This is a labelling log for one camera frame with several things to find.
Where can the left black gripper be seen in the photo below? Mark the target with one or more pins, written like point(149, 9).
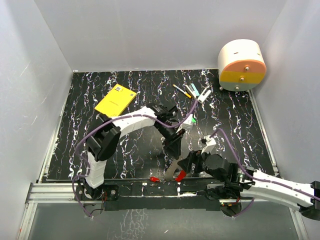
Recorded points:
point(172, 143)

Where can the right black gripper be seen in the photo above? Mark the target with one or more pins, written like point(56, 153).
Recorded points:
point(194, 157)

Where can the red key tag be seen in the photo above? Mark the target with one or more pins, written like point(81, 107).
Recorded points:
point(154, 179)

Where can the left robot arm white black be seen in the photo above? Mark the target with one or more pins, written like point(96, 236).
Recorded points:
point(103, 143)

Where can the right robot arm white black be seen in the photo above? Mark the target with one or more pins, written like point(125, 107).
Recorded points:
point(237, 181)

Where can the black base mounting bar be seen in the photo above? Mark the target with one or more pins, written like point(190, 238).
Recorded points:
point(192, 193)

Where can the yellow white pen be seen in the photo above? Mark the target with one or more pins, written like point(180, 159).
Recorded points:
point(182, 91)

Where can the white clip tool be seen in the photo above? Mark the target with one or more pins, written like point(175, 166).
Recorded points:
point(204, 95)

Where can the light blue marker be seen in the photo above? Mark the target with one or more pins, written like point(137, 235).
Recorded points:
point(191, 91)

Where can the yellow notebook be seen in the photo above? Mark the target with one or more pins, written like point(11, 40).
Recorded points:
point(116, 101)

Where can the round pastel drawer cabinet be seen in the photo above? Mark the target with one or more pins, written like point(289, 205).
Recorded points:
point(241, 66)

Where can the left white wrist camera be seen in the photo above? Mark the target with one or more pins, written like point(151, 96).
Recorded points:
point(187, 125)

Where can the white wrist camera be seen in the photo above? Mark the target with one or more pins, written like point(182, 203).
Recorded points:
point(209, 144)
point(187, 125)

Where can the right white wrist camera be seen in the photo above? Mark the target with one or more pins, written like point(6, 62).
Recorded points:
point(209, 144)

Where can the aluminium frame rail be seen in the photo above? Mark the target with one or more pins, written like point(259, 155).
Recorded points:
point(52, 213)

